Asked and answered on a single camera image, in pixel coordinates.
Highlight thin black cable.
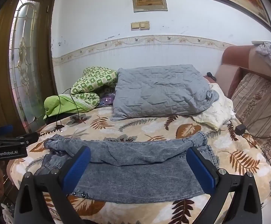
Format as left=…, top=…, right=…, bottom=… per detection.
left=56, top=88, right=84, bottom=131

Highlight grey quilted pillow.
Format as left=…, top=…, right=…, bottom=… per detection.
left=112, top=64, right=220, bottom=122

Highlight leaf print blanket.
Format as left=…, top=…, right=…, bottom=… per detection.
left=7, top=106, right=271, bottom=224

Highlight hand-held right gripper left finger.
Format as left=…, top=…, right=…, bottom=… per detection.
left=14, top=145, right=92, bottom=224

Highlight purple cloth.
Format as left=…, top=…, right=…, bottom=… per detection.
left=99, top=92, right=116, bottom=106

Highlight striped floral cushion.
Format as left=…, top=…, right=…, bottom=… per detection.
left=230, top=72, right=271, bottom=185

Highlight wall plaque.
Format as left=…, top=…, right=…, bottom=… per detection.
left=132, top=0, right=167, bottom=13

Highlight green patterned quilt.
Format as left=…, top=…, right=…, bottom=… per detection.
left=43, top=66, right=118, bottom=120

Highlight wooden door with glass panel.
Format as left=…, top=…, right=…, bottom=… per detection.
left=0, top=0, right=60, bottom=145

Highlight brown upholstered sofa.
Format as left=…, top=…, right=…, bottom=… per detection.
left=214, top=44, right=271, bottom=98

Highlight grey-blue denim pants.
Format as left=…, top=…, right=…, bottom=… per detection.
left=36, top=131, right=219, bottom=203

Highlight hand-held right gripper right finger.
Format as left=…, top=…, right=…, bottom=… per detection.
left=186, top=146, right=263, bottom=224

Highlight cream pillow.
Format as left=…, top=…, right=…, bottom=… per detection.
left=193, top=83, right=234, bottom=131

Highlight black charger adapter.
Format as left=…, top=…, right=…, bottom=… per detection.
left=235, top=124, right=247, bottom=135

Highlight pale lilac garment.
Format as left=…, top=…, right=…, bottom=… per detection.
left=256, top=42, right=271, bottom=70

